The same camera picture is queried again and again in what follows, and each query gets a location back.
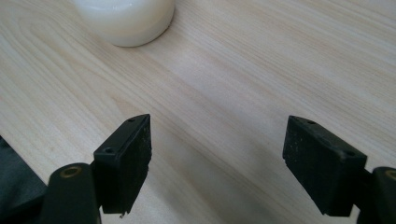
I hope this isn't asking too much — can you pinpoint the white round container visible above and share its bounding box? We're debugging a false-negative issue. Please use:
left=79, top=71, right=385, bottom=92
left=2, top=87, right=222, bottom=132
left=69, top=0, right=176, bottom=49

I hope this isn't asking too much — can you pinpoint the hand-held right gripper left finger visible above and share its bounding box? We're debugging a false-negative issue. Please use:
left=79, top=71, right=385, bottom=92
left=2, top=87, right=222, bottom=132
left=92, top=113, right=153, bottom=216

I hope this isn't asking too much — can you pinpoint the dark cloth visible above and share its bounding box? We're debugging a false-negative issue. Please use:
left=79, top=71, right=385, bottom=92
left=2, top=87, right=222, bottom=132
left=0, top=135, right=49, bottom=224

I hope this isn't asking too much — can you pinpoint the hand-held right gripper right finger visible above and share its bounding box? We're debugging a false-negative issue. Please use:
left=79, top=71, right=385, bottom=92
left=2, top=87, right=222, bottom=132
left=282, top=115, right=368, bottom=217

